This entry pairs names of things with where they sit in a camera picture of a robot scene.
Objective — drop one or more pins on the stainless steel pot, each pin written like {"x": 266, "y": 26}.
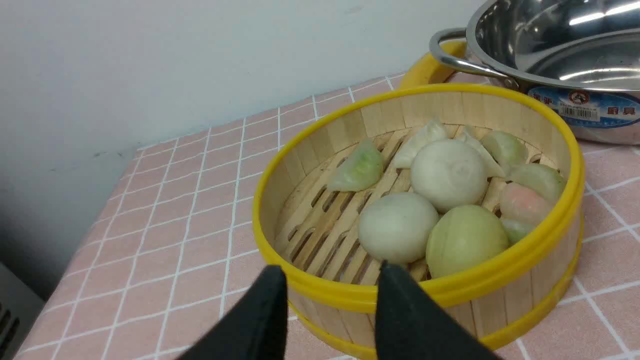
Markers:
{"x": 581, "y": 58}

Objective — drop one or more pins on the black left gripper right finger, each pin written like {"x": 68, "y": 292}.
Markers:
{"x": 410, "y": 325}

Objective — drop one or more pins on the white steamed bun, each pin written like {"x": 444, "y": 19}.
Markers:
{"x": 449, "y": 174}
{"x": 396, "y": 227}

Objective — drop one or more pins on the white steamed bun front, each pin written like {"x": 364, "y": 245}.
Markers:
{"x": 396, "y": 227}

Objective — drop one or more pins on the pale green dumpling right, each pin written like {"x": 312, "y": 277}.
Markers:
{"x": 543, "y": 180}

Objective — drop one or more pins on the pale green steamed bun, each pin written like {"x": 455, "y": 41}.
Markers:
{"x": 465, "y": 237}

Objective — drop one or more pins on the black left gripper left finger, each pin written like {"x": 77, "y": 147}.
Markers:
{"x": 255, "y": 328}

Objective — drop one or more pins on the yellow rimmed bamboo steamer basket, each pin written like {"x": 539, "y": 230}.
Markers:
{"x": 312, "y": 233}

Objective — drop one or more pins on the white dumpling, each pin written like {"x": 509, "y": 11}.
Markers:
{"x": 432, "y": 131}

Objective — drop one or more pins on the pink dumpling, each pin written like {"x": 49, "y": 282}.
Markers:
{"x": 519, "y": 203}

